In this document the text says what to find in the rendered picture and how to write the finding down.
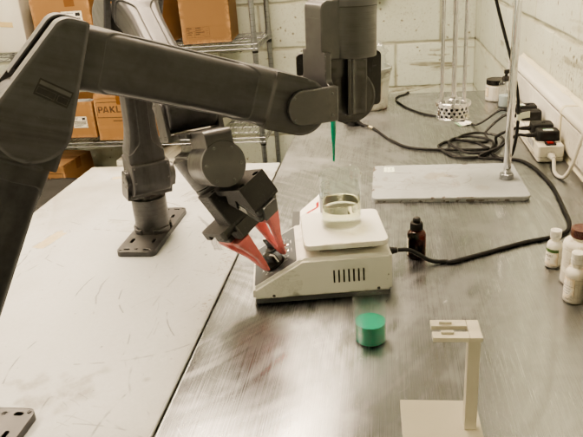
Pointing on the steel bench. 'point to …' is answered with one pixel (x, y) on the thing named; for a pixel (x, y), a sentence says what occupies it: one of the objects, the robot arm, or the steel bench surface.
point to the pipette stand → (432, 427)
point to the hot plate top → (359, 238)
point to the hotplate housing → (328, 273)
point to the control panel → (278, 255)
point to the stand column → (512, 91)
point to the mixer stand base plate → (446, 184)
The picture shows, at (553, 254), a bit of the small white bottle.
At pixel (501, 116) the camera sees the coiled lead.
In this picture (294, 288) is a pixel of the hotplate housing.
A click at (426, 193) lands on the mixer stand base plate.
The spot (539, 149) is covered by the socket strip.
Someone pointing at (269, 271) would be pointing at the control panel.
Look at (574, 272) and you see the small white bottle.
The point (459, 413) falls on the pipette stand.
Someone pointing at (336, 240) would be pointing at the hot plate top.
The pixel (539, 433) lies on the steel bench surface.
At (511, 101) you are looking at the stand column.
